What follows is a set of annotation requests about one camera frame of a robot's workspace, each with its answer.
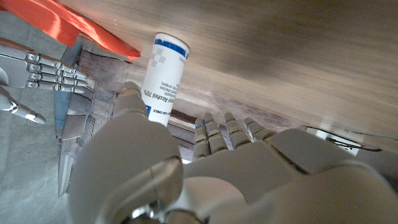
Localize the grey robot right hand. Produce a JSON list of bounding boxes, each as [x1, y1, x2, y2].
[[0, 37, 97, 125]]

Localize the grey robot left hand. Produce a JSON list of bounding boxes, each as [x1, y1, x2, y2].
[[67, 81, 398, 224]]

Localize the orange satin ribbon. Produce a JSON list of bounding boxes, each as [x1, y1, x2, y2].
[[0, 0, 141, 62]]

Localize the white alcohol spray bottle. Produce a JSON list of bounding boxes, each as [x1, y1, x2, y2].
[[140, 32, 190, 127]]

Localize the blue-grey rolled backdrop edge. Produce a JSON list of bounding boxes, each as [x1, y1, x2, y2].
[[53, 40, 83, 138]]

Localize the black power strip cord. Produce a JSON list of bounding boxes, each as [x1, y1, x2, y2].
[[325, 136, 382, 153]]

